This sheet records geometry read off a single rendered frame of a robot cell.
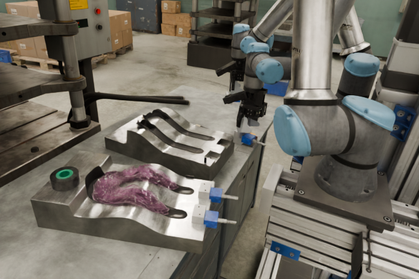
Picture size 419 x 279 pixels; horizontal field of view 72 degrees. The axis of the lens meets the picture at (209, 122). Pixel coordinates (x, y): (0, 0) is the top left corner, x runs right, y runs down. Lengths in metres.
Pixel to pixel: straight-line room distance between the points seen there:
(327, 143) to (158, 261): 0.55
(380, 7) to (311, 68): 6.79
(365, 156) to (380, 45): 6.83
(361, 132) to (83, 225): 0.77
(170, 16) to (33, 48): 3.67
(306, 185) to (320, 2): 0.44
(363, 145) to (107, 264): 0.71
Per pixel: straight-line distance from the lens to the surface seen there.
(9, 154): 1.48
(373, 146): 0.74
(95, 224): 0.94
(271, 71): 0.91
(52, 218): 1.00
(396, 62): 0.95
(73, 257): 0.94
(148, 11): 8.05
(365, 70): 1.19
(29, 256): 0.99
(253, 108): 1.06
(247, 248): 1.98
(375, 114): 0.71
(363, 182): 0.79
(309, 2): 0.68
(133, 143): 1.22
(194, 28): 5.21
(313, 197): 0.77
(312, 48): 0.66
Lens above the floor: 1.51
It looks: 27 degrees down
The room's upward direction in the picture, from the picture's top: 4 degrees clockwise
